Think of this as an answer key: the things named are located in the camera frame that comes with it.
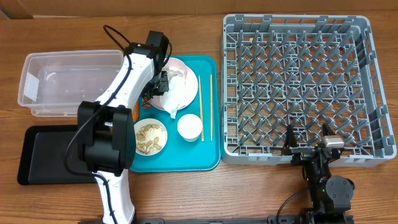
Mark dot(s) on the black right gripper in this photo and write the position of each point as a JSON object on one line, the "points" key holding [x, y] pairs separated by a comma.
{"points": [[302, 154]]}

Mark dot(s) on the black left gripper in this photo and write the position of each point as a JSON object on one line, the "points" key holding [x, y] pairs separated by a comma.
{"points": [[163, 85]]}

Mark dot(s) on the pink bowl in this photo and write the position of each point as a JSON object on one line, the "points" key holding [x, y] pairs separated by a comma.
{"points": [[177, 66]]}

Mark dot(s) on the orange carrot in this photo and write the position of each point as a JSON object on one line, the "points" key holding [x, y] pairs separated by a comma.
{"points": [[135, 111]]}

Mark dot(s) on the white cup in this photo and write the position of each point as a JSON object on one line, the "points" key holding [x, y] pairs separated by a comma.
{"points": [[190, 126]]}

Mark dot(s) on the white bowl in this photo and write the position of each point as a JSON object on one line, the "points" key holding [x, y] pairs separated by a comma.
{"points": [[151, 136]]}

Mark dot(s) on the red snack wrapper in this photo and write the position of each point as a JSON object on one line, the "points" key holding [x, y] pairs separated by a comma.
{"points": [[146, 103]]}

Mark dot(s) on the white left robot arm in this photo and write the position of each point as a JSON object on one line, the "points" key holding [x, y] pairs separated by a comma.
{"points": [[106, 139]]}

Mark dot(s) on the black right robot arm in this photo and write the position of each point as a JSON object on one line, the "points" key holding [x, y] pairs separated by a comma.
{"points": [[330, 195]]}

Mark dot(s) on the grey dishwasher rack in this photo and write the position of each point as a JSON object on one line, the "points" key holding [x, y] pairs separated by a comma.
{"points": [[302, 71]]}

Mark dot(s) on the pink plate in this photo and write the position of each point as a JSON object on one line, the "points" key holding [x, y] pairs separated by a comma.
{"points": [[191, 90]]}

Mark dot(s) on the teal plastic tray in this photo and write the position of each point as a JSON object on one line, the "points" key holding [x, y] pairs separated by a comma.
{"points": [[179, 155]]}

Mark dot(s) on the left wooden chopstick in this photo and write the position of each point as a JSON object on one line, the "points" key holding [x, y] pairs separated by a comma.
{"points": [[201, 109]]}

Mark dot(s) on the clear plastic bin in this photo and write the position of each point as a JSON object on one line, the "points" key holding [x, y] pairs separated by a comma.
{"points": [[55, 83]]}

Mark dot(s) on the black tray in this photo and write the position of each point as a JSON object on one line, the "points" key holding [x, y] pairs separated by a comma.
{"points": [[42, 156]]}

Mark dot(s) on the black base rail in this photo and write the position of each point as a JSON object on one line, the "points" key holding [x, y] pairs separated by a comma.
{"points": [[217, 221]]}

